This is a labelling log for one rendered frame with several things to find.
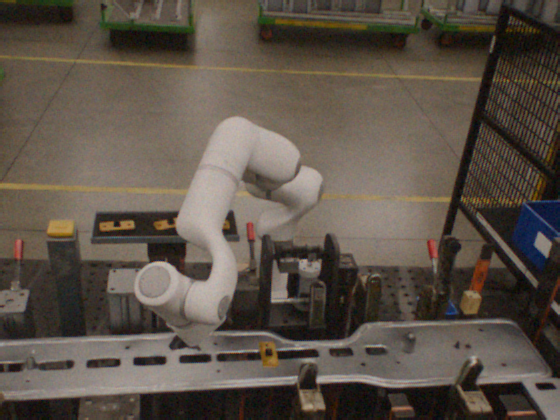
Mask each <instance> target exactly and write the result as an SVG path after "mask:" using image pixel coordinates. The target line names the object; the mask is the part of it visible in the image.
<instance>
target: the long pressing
mask: <svg viewBox="0 0 560 420"><path fill-rule="evenodd" d="M479 330H482V331H479ZM409 332H410V333H413V334H415V336H416V346H415V349H414V352H412V353H405V352H403V351H402V350H401V346H402V341H403V337H404V336H405V334H406V333H409ZM175 335H177V334H175V333H166V334H138V335H108V336H80V337H52V338H23V339H17V340H0V365H7V363H25V359H26V358H27V357H33V358H34V359H35V363H37V364H38V365H37V368H36V369H30V370H27V369H26V363H25V364H24V366H25V369H24V366H23V369H24V370H23V371H21V372H2V373H0V392H2V393H3V396H4V400H5V403H7V402H15V401H28V400H49V399H70V398H81V397H91V396H109V395H111V394H133V393H141V394H154V393H174V392H195V391H216V390H237V389H257V387H278V386H294V385H295V382H296V381H297V377H298V372H299V367H300V364H301V363H302V362H305V360H308V359H313V360H315V362H316V363H317V365H318V368H319V373H318V379H316V381H318V382H319V385H320V384H340V383H365V384H370V385H375V387H379V388H383V389H391V390H395V389H415V388H435V387H452V385H453V383H454V380H455V378H456V376H457V375H458V373H459V371H460V369H461V366H463V364H464V362H465V361H466V360H467V359H469V358H471V357H479V358H480V359H481V361H482V363H483V366H484V369H483V371H482V373H481V374H480V376H478V381H477V382H476V383H477V384H478V385H495V384H516V383H522V381H523V380H528V379H549V378H551V377H552V370H551V368H550V367H549V366H548V363H547V362H546V361H545V359H543V358H542V356H541V355H540V354H539V351H538V350H537V349H536V347H535V346H534V345H532V343H531V342H530V339H529V338H528V337H527V335H526V334H525V333H524V331H523V330H521V329H520V328H519V325H518V324H517V323H516V322H515V321H513V320H510V319H507V318H491V319H461V320H432V321H404V322H375V323H366V324H363V325H362V326H359V327H358V328H357V329H356V330H355V331H354V333H353V334H352V335H351V336H350V337H349V338H347V339H340V340H314V341H293V340H290V339H286V338H284V337H282V336H280V335H279V334H277V332H274V331H272V330H268V329H250V330H222V331H212V332H211V334H210V335H209V336H208V337H207V338H205V339H203V340H202V341H201V342H200V343H198V345H199V347H200V349H201V351H200V352H199V351H197V350H196V349H195V350H193V349H187V348H185V349H183V350H179V349H178V350H174V351H171V350H170V348H169V347H168V345H169V344H170V342H171V341H172V339H173V338H174V336H175ZM457 341H459V348H458V349H457V348H455V347H454V346H456V342H457ZM259 342H274V346H276V352H280V351H305V350H315V351H316V352H317V354H319V357H311V358H287V359H278V360H279V366H278V367H263V364H262V359H259V360H240V362H219V361H217V358H216V356H217V355H219V354H230V353H255V352H257V353H260V352H259V346H258V343H259ZM214 343H216V344H214ZM468 344H469V345H470V347H471V348H467V347H466V346H467V345H468ZM126 347H129V349H126ZM379 347H382V348H384V349H385V350H386V353H388V354H382V355H369V354H367V352H366V348H379ZM331 349H350V350H351V351H352V353H353V355H352V356H331V355H330V353H329V350H331ZM34 351H36V352H34ZM206 354H207V355H210V356H211V362H209V363H193V364H181V363H180V356H183V355H206ZM156 356H164V357H166V361H167V363H166V364H164V365H145V366H135V365H134V359H137V357H156ZM106 359H119V360H120V365H119V366H117V367H97V368H89V367H88V362H89V361H90V360H106ZM57 361H72V362H73V367H72V369H70V370H49V371H41V370H40V364H41V363H43V362H57ZM396 362H400V363H401V364H396ZM362 364H365V366H363V365H362ZM502 364H505V365H506V367H503V365H502ZM217 370H220V371H221V372H217ZM26 381H30V382H26Z"/></svg>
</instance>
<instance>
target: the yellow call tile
mask: <svg viewBox="0 0 560 420"><path fill-rule="evenodd" d="M74 229H75V220H54V221H51V222H50V226H48V230H47V237H71V235H73V233H74Z"/></svg>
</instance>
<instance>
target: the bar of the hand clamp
mask: <svg viewBox="0 0 560 420"><path fill-rule="evenodd" d="M460 250H461V244H460V243H459V238H458V237H457V236H443V237H442V243H441V250H439V256H438V263H437V269H436V275H435V282H434V287H435V289H436V297H435V301H437V300H438V294H439V287H441V284H445V285H444V291H445V292H446V294H445V295H444V296H443V298H444V299H445V300H448V297H449V292H450V285H451V280H452V273H454V268H455V261H456V256H457V253H458V252H459V251H460Z"/></svg>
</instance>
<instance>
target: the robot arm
mask: <svg viewBox="0 0 560 420"><path fill-rule="evenodd" d="M240 181H243V182H244V186H245V189H247V192H248V193H249V194H251V195H252V196H254V197H257V198H260V199H265V200H269V201H273V202H279V203H283V204H285V207H282V208H277V209H270V210H267V211H264V212H263V213H262V214H261V215H259V217H258V221H257V228H256V239H255V250H254V254H255V260H256V263H257V270H256V274H257V277H258V279H259V264H261V250H262V238H263V235H270V238H271V242H272V246H274V241H293V242H294V240H295V234H296V227H297V224H298V221H299V220H300V218H301V216H303V215H305V214H306V213H307V212H309V211H310V210H311V209H312V208H313V207H314V206H315V204H316V203H317V202H319V201H320V199H321V198H322V195H323V193H324V181H323V177H322V175H321V174H320V173H319V172H317V171H315V170H313V169H311V168H308V167H304V166H301V157H300V154H299V152H298V149H297V148H296V147H295V145H294V144H293V143H292V142H290V141H288V140H287V139H285V138H283V136H281V135H279V134H277V133H273V132H271V131H268V130H266V129H263V128H260V127H257V126H255V125H253V123H252V122H250V121H249V120H246V119H244V118H241V117H231V118H228V119H226V120H224V121H223V122H222V123H220V124H218V126H217V128H216V129H215V131H214V132H213V134H212V136H211V137H210V139H209V141H208V144H207V148H206V152H204V154H203V156H202V159H201V161H200V163H199V167H198V169H197V171H196V174H195V176H194V180H193V182H192V184H191V187H189V189H188V193H187V195H186V198H185V200H184V202H183V205H182V208H181V211H180V213H179V216H178V219H177V231H178V233H179V235H180V236H181V237H182V238H183V239H185V240H186V241H188V242H191V243H193V244H195V245H197V246H199V247H200V249H202V250H205V251H206V252H207V253H209V254H210V255H211V257H212V260H213V267H212V271H211V274H210V278H209V279H208V281H207V282H201V281H196V280H193V279H190V278H186V277H184V275H182V274H181V273H179V272H178V271H177V270H176V269H174V268H173V267H172V266H171V265H169V264H167V263H163V261H157V263H152V264H150V265H147V266H146V267H144V268H143V269H142V270H141V271H140V272H139V274H138V277H137V279H136V282H134V292H136V295H137V297H138V299H139V300H140V301H141V302H142V303H144V305H145V306H146V307H147V308H150V309H151V310H152V311H154V312H155V313H156V314H158V315H159V316H160V317H163V319H164V320H165V321H167V322H166V324H167V325H168V327H172V328H173V330H174V331H175V334H177V335H175V336H174V338H173V339H172V341H171V342H170V344H169V345H168V347H169V348H170V350H171V351H174V350H178V349H179V350H183V349H185V348H187V349H193V350H195V349H196V350H197V351H199V352H200V351H201V349H200V347H199V345H198V343H200V342H201V341H202V340H203V339H205V338H207V337H208V336H209V335H210V334H211V332H212V331H214V330H215V329H216V328H217V327H219V326H220V325H221V324H222V323H223V322H224V321H225V320H226V321H227V322H228V323H229V324H233V322H231V320H230V318H231V317H233V316H231V315H230V313H229V310H230V308H231V306H233V304H231V302H233V299H234V298H233V295H234V292H235V288H236V284H237V278H238V268H237V263H236V259H235V256H234V253H233V251H231V249H230V246H229V245H228V243H227V241H226V240H225V238H224V236H223V233H222V227H223V224H224V221H225V218H226V215H227V213H228V211H229V208H230V206H231V202H233V200H234V197H235V195H236V193H237V189H238V187H239V184H240ZM286 283H287V273H280V272H279V269H278V266H277V261H276V260H273V267H272V285H271V298H287V292H286Z"/></svg>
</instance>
